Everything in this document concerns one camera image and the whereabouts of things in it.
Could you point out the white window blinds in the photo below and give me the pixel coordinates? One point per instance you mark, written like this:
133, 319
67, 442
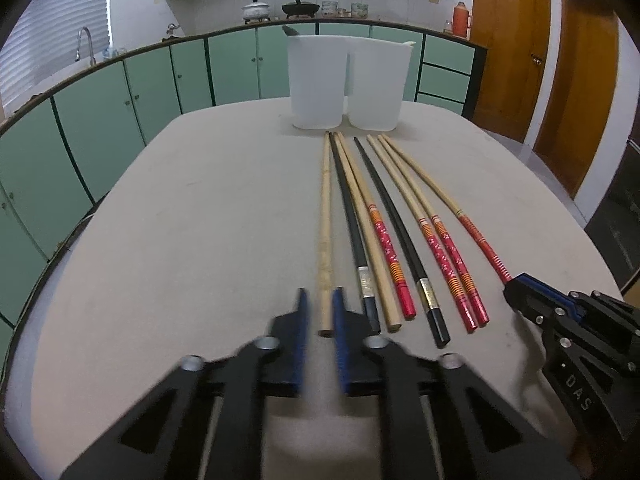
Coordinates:
55, 35

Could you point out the orange thermos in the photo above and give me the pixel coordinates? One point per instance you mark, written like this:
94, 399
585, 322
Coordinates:
461, 20

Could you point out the steel kitchen faucet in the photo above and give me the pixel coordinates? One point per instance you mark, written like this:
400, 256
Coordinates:
85, 42

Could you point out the red patterned chopstick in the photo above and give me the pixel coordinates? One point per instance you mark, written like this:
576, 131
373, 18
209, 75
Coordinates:
448, 245
395, 265
431, 245

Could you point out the green lower kitchen cabinets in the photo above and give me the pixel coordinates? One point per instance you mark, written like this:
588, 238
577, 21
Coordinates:
100, 125

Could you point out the brown wooden chopstick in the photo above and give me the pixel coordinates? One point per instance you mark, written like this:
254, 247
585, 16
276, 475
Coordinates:
382, 285

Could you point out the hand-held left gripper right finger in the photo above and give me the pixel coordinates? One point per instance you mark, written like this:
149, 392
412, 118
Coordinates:
342, 345

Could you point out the wooden door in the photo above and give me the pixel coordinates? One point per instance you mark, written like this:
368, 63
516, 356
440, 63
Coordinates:
505, 50
585, 95

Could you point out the white cooking pot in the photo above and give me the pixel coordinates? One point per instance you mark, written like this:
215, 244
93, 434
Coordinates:
256, 11

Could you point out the stack of white bowls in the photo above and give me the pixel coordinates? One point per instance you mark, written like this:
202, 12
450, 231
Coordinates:
329, 8

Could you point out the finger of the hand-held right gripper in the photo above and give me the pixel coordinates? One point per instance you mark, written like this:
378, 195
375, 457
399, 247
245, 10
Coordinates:
615, 330
535, 300

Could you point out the black chopstick with silver band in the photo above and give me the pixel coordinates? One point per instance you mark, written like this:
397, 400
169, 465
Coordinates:
350, 220
427, 290

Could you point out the black wok with lid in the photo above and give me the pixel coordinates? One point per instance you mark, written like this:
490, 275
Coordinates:
300, 8

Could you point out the red striped chopstick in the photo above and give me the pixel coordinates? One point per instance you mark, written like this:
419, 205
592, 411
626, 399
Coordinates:
477, 240

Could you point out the bottles beside sink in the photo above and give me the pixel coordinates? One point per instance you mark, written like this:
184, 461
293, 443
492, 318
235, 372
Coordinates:
115, 52

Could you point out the pale wooden chopstick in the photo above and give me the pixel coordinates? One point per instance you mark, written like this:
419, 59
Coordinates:
325, 235

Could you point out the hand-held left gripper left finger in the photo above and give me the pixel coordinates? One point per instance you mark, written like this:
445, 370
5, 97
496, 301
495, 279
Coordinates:
300, 345

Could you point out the patterned bowls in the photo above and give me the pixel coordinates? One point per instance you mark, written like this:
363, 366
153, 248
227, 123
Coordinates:
360, 9

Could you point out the white plastic cup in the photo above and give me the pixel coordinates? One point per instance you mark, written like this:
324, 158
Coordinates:
375, 85
317, 85

